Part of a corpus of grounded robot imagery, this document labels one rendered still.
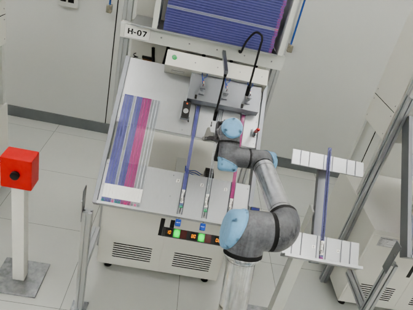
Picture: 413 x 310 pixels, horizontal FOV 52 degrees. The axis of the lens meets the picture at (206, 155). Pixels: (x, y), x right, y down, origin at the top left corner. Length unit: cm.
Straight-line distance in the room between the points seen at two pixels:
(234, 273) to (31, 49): 298
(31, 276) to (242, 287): 152
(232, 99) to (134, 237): 94
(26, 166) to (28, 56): 197
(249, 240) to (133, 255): 136
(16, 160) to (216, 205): 91
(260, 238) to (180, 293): 139
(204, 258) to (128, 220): 49
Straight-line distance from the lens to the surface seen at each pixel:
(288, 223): 124
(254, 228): 120
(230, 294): 129
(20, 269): 247
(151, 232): 235
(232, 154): 152
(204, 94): 198
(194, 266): 249
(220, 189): 192
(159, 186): 189
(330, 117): 392
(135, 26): 203
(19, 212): 223
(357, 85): 387
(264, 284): 276
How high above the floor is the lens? 186
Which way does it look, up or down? 29 degrees down
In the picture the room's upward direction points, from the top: 14 degrees clockwise
